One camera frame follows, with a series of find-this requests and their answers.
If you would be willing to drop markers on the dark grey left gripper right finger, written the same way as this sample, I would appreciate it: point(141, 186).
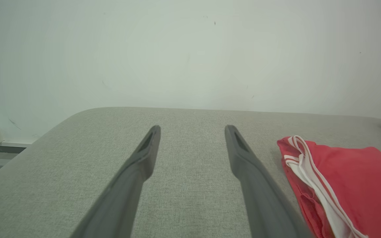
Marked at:
point(266, 205)

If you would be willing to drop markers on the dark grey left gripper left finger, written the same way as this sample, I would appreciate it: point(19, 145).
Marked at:
point(124, 198)

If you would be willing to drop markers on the red jersey white striped sleeves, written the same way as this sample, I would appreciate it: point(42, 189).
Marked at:
point(359, 185)

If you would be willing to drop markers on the white black wall baseboard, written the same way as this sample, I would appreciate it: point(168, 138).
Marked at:
point(5, 147)

